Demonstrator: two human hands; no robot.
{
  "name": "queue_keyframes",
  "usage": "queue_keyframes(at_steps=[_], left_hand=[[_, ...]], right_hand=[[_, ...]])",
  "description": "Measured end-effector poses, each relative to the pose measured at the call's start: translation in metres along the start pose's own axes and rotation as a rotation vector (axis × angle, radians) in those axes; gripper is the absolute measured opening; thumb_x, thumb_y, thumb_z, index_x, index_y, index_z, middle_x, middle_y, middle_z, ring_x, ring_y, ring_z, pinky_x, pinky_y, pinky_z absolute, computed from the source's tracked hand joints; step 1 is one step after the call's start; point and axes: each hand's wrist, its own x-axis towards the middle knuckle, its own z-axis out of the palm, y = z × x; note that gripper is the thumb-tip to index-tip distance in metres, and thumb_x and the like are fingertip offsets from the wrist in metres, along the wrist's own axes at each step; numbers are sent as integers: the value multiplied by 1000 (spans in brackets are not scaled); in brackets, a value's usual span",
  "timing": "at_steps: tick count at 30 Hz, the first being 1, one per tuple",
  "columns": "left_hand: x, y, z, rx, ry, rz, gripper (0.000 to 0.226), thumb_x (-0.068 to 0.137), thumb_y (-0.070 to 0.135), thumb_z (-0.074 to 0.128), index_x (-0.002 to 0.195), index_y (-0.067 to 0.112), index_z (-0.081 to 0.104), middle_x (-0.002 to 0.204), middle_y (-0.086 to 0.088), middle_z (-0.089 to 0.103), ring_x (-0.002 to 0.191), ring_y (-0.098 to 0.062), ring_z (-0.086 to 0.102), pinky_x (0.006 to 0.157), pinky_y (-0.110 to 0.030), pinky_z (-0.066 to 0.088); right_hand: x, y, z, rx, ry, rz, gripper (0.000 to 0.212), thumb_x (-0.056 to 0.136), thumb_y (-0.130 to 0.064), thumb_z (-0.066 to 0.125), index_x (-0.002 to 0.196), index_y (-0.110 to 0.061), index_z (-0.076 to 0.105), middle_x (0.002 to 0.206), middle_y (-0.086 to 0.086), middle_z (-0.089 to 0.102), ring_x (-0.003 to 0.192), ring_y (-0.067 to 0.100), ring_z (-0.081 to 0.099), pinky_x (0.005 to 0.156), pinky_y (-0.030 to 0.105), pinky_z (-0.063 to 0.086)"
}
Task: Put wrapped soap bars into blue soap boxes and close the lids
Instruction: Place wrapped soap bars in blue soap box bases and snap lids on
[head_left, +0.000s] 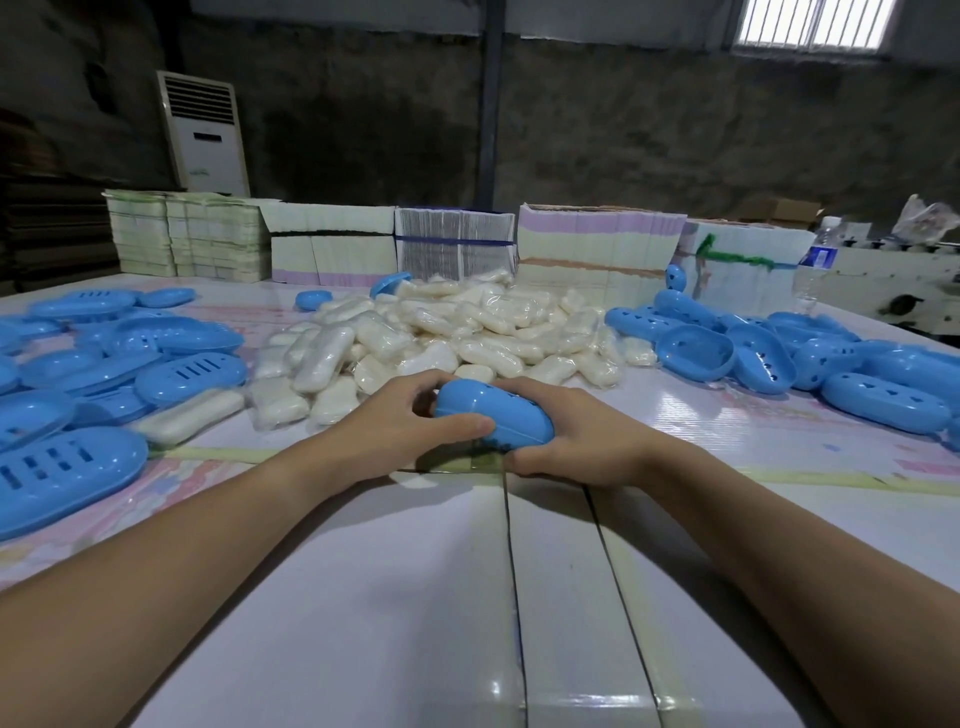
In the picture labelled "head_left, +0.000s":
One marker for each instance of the silver sheet bundle, blue band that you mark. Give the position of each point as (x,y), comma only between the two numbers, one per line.
(454,244)

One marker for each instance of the pile of blue plastic lids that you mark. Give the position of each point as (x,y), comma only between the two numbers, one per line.
(810,360)

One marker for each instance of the brown cardboard box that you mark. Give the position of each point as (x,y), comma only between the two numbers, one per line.
(780,211)

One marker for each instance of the row of stacked flat cartons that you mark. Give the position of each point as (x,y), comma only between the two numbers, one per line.
(330,259)

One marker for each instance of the person's left forearm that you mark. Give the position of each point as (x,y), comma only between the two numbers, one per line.
(150,600)

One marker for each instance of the person's right hand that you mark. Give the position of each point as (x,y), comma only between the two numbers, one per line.
(592,442)

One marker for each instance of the white plastic bag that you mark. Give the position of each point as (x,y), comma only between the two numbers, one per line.
(928,219)

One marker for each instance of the clear water bottle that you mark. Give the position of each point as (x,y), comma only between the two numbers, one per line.
(817,262)

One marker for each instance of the pile of blue slotted lids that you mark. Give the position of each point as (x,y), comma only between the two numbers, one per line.
(90,405)

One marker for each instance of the clear plastic bag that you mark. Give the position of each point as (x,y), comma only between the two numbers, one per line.
(465,461)

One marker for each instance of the dark metal pillar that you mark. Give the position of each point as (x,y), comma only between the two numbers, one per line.
(491,105)

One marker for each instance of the person's right forearm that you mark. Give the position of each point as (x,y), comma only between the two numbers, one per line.
(817,592)

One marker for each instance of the person's left hand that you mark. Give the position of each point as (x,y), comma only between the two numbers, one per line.
(382,435)

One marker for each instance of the barred window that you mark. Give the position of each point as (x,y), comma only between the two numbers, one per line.
(817,22)

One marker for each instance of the white sheet stack, green mark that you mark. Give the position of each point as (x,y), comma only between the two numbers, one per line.
(750,277)

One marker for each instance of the white standing air conditioner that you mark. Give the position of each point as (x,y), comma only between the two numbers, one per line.
(204,135)

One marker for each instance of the white workshop machine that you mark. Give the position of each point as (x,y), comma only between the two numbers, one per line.
(892,289)

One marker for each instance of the blue oval plastic lid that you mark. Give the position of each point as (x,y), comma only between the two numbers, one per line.
(313,300)
(676,277)
(480,397)
(391,285)

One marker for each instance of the stacks of brown cardboard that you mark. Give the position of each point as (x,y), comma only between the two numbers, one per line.
(52,225)

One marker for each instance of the stack of greenish paper sheets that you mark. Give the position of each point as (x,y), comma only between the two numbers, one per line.
(187,236)

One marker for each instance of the white carton stack, pink stripe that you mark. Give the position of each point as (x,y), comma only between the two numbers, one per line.
(600,247)

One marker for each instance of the pile of white soaps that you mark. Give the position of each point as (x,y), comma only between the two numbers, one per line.
(450,330)

